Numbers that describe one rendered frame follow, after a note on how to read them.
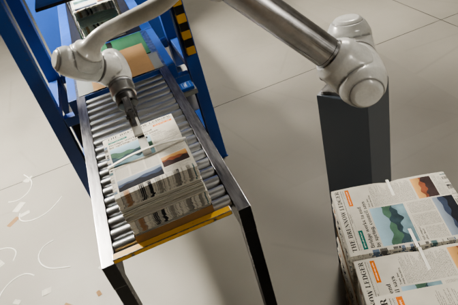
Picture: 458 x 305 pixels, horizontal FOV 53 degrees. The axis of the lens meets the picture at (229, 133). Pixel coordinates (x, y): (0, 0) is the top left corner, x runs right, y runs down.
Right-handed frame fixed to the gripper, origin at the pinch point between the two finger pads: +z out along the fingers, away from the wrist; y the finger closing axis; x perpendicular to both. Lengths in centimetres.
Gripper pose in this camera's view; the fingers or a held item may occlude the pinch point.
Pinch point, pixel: (142, 142)
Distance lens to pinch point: 158.3
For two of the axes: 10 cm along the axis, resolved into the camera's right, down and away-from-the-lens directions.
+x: -9.2, 3.6, -1.5
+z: 3.9, 8.0, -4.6
